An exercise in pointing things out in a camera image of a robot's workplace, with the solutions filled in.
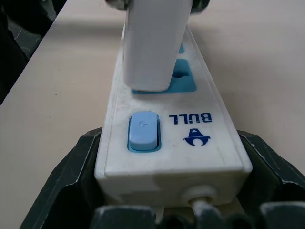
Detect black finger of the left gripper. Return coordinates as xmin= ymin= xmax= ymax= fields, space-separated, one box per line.
xmin=104 ymin=0 xmax=127 ymax=10
xmin=187 ymin=0 xmax=212 ymax=15

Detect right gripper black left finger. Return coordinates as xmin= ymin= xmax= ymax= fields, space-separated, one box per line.
xmin=20 ymin=127 xmax=107 ymax=229

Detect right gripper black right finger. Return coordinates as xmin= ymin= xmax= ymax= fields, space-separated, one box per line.
xmin=228 ymin=130 xmax=305 ymax=217

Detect white charger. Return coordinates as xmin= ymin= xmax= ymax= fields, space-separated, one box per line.
xmin=122 ymin=0 xmax=193 ymax=93

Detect white power strip blue sockets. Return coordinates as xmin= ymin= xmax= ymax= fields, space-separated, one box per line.
xmin=93 ymin=25 xmax=254 ymax=208

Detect white power strip cable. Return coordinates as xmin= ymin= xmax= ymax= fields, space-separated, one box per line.
xmin=189 ymin=195 xmax=212 ymax=215

